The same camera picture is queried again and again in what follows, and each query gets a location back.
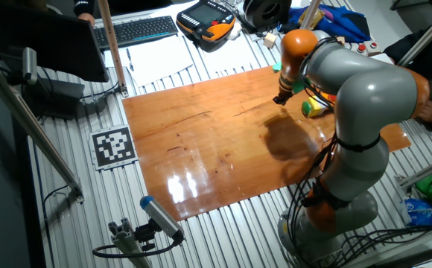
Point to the aluminium frame post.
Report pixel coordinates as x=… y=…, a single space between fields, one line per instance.
x=310 y=15
x=33 y=126
x=428 y=171
x=428 y=35

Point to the grey camera on mount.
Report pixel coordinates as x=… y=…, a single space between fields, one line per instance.
x=30 y=65

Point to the small wooden cube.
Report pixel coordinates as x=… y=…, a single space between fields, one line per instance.
x=270 y=40

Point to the black pen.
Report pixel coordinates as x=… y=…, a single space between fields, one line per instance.
x=130 y=59

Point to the varnished wooden board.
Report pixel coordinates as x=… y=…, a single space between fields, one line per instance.
x=208 y=149

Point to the black filament spool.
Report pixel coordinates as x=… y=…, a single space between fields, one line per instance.
x=266 y=13

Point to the blue cloth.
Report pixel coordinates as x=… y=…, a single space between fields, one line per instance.
x=342 y=24

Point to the black computer keyboard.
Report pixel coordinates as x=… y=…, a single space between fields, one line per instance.
x=136 y=31

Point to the tan flat block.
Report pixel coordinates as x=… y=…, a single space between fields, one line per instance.
x=314 y=18

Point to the blue plastic bag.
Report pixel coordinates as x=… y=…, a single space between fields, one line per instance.
x=421 y=212

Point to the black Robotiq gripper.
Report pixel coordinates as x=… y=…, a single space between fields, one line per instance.
x=286 y=85

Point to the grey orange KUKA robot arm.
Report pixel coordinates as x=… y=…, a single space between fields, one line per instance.
x=368 y=93

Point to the black white fiducial tag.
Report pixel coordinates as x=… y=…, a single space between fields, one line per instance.
x=113 y=147

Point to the black computer monitor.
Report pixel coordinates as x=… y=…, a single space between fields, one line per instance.
x=44 y=41

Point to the black orange teach pendant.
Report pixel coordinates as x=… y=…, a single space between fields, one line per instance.
x=205 y=22

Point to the aluminium profile stub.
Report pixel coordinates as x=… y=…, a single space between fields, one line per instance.
x=126 y=242

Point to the silver camera with blue end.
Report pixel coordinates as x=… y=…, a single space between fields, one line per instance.
x=162 y=217

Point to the white paper sheet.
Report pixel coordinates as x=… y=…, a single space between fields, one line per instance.
x=231 y=54
x=116 y=59
x=160 y=59

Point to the black box device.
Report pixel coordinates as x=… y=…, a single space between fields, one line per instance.
x=57 y=98

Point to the wooden upright post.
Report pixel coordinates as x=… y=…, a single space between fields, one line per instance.
x=112 y=48

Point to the bare human hand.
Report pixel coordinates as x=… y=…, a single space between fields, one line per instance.
x=429 y=111
x=87 y=18

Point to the grey box with red button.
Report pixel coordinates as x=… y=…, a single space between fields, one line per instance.
x=373 y=46
x=360 y=49

